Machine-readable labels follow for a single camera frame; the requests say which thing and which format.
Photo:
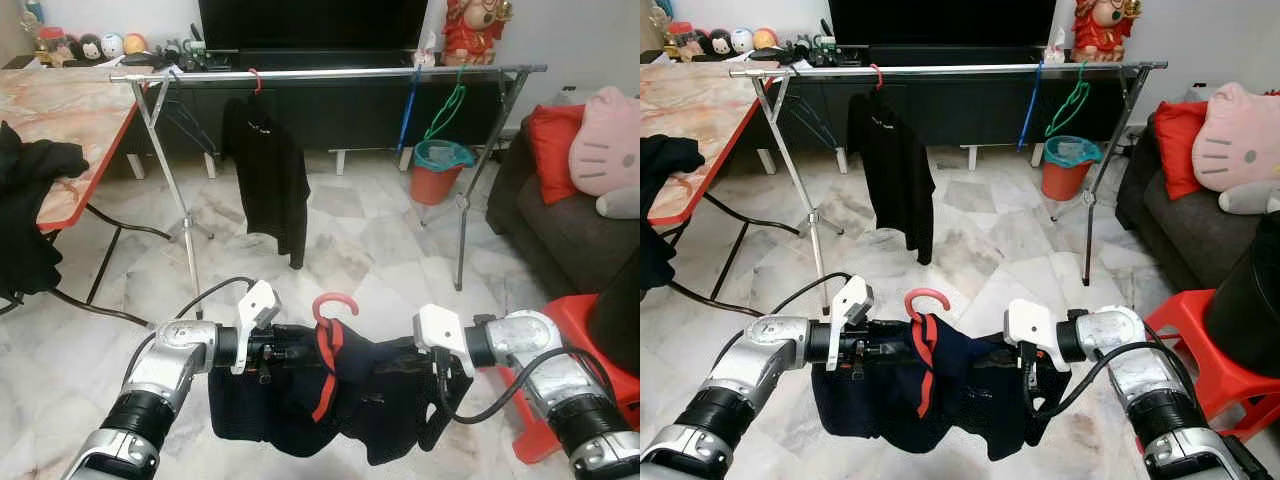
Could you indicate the navy garment red stripe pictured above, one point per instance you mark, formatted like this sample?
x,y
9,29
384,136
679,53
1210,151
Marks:
x,y
975,400
380,400

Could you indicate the black garment green print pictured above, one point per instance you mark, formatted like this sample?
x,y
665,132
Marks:
x,y
665,200
30,200

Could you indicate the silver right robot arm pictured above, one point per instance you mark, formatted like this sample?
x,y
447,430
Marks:
x,y
1150,390
560,390

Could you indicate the thin red hanger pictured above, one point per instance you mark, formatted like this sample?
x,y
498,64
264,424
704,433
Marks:
x,y
878,76
257,80

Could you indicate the blue plastic hanger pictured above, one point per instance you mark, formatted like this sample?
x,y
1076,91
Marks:
x,y
408,105
1030,105

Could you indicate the green plastic hanger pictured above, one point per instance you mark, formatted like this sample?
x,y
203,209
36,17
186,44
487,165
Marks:
x,y
450,100
1075,95

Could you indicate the red plastic stool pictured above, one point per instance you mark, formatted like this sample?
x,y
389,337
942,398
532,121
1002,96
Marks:
x,y
1190,315
570,320

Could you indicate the black long sleeve shirt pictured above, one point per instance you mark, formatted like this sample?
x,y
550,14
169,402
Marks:
x,y
895,165
268,170

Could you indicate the black bucket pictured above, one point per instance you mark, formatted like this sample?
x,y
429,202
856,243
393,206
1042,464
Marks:
x,y
615,320
1245,300

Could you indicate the dark grey sofa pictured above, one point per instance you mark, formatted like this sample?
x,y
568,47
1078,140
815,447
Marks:
x,y
1180,230
560,230

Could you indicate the red bin teal liner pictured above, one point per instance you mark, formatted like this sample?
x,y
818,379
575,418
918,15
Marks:
x,y
438,182
1066,180

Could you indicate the black television console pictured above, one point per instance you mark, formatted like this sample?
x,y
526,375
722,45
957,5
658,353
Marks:
x,y
340,115
970,110

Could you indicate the red cushion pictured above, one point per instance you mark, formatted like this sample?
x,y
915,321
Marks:
x,y
553,150
1180,148

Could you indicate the marble top folding table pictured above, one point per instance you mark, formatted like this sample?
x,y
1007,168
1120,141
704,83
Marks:
x,y
70,130
690,130

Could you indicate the steel clothes rack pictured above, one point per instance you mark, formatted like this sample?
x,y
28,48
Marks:
x,y
330,72
950,70

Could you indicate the pink cat plush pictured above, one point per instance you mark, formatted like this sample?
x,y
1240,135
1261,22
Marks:
x,y
605,140
1240,138

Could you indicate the black and green gadgets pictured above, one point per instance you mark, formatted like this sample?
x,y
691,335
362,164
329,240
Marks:
x,y
190,55
820,50

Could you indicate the orange plush ball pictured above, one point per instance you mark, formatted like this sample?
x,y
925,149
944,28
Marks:
x,y
764,39
134,43

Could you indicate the white plush ball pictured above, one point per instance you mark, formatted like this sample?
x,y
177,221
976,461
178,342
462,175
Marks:
x,y
112,44
742,40

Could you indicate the white tissue box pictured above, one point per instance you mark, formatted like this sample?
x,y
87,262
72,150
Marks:
x,y
425,53
1055,49

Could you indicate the black television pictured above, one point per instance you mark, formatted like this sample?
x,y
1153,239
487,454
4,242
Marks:
x,y
310,22
940,20

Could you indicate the black and white plush toy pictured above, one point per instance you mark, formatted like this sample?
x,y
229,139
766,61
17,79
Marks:
x,y
90,46
720,42

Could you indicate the red lidded jar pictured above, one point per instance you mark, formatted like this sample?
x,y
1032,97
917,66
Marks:
x,y
682,40
52,42

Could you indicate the red figurine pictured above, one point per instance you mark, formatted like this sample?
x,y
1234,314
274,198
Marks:
x,y
475,28
1105,27

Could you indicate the light wooden cabinet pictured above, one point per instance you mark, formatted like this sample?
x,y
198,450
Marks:
x,y
10,40

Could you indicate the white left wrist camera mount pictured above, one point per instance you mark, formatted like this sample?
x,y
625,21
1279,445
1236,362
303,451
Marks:
x,y
258,310
850,308

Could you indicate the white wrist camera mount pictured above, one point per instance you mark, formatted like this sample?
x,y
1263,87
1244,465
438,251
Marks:
x,y
440,330
258,310
1030,328
850,308

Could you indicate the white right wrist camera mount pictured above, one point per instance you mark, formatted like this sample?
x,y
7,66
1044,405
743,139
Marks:
x,y
440,330
1030,328

